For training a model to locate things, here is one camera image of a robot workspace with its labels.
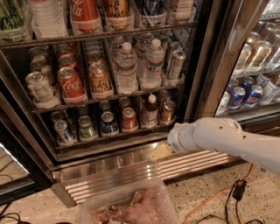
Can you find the green can bottom shelf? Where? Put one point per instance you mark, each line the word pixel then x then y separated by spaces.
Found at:
pixel 86 129

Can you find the blue pepsi can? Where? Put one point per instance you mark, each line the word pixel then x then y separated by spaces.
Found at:
pixel 252 96
pixel 236 97

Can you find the copper can bottom right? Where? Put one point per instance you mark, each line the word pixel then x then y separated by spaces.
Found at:
pixel 167 114

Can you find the clear water bottle right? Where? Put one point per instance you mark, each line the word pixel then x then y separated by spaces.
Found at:
pixel 153 65

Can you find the orange LaCroix can front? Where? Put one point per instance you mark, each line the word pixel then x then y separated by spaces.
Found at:
pixel 100 84

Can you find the red can bottom shelf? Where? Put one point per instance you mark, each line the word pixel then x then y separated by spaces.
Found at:
pixel 129 119

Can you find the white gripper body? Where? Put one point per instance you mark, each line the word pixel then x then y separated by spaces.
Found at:
pixel 181 138

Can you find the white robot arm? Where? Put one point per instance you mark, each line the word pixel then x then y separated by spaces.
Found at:
pixel 222 135

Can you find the slim silver can front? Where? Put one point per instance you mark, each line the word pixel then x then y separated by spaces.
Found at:
pixel 177 61

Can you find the brown bottle with white cap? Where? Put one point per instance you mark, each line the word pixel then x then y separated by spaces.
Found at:
pixel 149 117

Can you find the clear water bottle left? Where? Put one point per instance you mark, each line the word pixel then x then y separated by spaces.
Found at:
pixel 126 63

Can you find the clear plastic bin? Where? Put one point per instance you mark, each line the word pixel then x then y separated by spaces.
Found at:
pixel 142 202

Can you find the dark blue can bottom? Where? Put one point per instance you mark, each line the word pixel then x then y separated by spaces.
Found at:
pixel 109 126

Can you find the stainless fridge door frame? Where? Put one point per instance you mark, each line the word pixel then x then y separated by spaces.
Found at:
pixel 229 24

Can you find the green LaCroix can top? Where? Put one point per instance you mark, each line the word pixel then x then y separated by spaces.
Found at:
pixel 12 20

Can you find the black power adapter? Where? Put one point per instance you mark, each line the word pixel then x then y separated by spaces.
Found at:
pixel 239 189

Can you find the clear water bottle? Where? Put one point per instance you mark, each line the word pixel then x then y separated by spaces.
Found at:
pixel 126 63
pixel 153 65

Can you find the silver white can front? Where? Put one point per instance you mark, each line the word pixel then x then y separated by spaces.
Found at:
pixel 43 93

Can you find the blue white can bottom left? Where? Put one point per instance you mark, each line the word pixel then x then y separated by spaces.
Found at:
pixel 64 134

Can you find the red Coca-Cola can front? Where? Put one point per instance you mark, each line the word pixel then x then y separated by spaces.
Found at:
pixel 71 85

